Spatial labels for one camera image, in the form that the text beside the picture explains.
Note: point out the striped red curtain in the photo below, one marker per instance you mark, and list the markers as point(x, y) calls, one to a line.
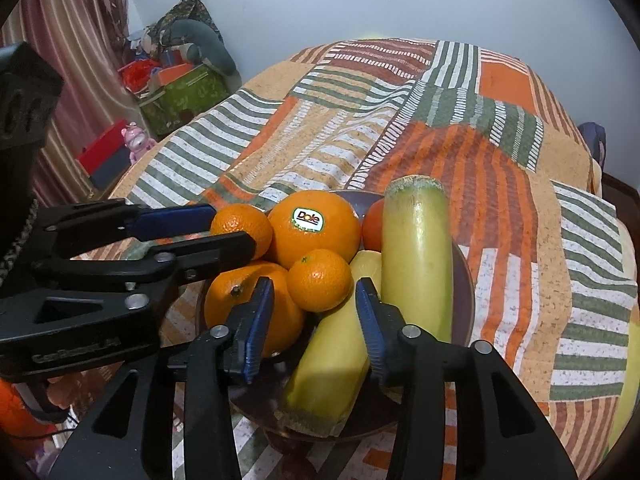
point(75, 35)

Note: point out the pink toy figure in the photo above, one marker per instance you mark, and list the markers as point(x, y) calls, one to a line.
point(137, 140)

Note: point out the grey-blue backpack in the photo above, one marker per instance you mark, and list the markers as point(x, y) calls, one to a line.
point(595, 142)

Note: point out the large orange with white sticker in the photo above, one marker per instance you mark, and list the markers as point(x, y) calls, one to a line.
point(320, 247)

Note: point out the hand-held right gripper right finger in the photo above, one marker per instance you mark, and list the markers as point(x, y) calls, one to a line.
point(370, 325)

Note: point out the yellow-green sugarcane piece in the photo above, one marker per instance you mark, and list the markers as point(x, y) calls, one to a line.
point(325, 375)
point(417, 260)

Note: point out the red box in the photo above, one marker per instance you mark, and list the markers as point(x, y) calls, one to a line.
point(102, 150)

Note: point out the small tangerine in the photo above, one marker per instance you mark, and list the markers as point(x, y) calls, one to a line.
point(241, 224)
point(320, 280)

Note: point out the camouflage cloth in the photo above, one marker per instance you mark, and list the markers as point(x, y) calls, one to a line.
point(187, 10)

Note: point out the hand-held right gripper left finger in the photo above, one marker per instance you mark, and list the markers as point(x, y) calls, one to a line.
point(260, 330)

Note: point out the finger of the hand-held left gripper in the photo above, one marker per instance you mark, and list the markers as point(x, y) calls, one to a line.
point(175, 220)
point(215, 250)

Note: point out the green cardboard box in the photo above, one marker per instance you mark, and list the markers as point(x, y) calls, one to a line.
point(190, 97)

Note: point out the striped patchwork blanket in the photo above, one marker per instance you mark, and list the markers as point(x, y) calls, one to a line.
point(450, 135)

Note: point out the orange box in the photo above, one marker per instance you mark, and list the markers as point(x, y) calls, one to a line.
point(172, 74)

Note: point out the red tomato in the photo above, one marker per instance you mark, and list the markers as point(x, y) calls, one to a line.
point(372, 227)

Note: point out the orange cloth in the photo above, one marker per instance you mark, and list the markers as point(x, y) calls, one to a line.
point(20, 410)

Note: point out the purple plate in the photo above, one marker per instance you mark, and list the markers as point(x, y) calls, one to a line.
point(250, 400)

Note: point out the red plastic bag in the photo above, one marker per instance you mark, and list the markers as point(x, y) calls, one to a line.
point(137, 75)

